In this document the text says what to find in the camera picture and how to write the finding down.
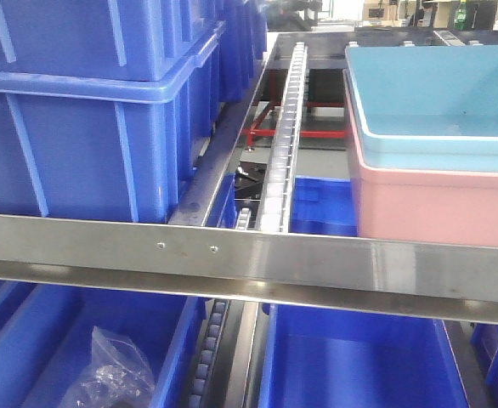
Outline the light blue plastic box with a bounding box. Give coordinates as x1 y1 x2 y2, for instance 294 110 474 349
346 45 498 173

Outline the pink plastic box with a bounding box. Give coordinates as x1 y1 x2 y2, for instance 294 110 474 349
342 71 498 247

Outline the left steel shelf rack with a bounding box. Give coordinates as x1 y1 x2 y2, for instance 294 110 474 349
0 30 498 327

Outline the white roller track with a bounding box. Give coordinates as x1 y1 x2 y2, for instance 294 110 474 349
256 42 308 233

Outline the lower blue bin middle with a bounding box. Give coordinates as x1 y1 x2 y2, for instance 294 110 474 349
258 304 467 407

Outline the far blue bins row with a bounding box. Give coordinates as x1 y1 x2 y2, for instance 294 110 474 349
219 0 267 103

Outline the lower roller track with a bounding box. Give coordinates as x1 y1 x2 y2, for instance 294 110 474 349
188 299 229 408

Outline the stacked blue bin lower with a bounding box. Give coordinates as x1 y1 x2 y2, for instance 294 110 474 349
0 22 225 223

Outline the stacked blue bin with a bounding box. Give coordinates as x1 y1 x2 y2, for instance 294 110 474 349
0 22 225 223
0 0 223 81

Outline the stacked blue bin upper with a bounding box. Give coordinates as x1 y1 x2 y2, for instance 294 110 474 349
0 0 223 81

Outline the clear plastic bag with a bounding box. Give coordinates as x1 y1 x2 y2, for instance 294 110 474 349
59 326 155 407

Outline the lower blue bin left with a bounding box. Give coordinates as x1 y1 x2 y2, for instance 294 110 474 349
0 285 205 407

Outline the red metal frame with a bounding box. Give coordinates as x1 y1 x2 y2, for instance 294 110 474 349
241 100 347 149

